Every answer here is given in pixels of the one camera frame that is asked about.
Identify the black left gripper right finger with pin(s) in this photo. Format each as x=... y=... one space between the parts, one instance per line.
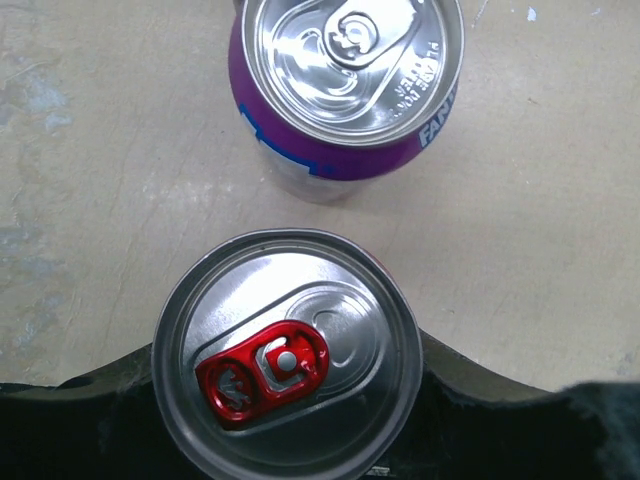
x=469 y=422

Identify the red tab soda can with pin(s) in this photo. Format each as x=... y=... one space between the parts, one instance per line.
x=286 y=354

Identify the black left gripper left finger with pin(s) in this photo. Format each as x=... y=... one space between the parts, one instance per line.
x=104 y=424

